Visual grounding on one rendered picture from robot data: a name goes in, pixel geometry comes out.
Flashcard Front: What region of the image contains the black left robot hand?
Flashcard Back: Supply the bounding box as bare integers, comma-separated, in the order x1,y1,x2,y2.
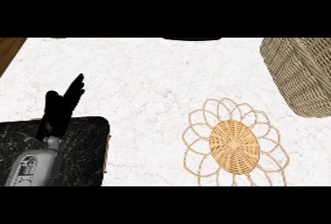
35,73,87,143

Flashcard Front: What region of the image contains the flower-shaped wicker placemat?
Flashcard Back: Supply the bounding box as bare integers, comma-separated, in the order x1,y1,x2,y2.
180,97,291,187

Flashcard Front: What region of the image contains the beige wicker basket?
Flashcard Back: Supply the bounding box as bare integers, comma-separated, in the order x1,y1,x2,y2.
258,38,331,119

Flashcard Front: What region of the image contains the black marble cutting board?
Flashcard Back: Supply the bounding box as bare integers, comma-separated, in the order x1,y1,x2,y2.
0,115,112,187

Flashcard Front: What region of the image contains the brown wooden surface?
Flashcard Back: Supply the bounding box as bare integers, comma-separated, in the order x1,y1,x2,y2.
0,38,28,77

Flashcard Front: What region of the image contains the black object at edge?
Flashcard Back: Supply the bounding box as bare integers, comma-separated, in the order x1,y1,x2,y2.
161,37,223,42

